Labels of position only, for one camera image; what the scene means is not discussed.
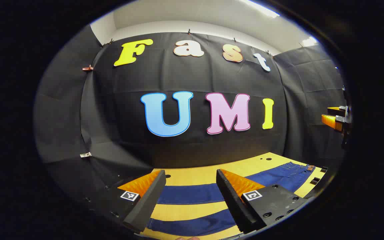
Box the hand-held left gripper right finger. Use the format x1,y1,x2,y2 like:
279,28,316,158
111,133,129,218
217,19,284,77
216,168,308,234

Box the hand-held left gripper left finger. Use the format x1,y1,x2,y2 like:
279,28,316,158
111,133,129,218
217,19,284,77
83,169,167,233

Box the blue denim jeans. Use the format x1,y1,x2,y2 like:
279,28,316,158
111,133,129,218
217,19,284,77
145,162,316,237

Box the ceiling light strip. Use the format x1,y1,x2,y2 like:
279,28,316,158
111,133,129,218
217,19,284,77
239,0,280,18
300,36,318,47

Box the black backdrop cloth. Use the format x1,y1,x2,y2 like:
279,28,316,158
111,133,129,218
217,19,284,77
34,25,350,207

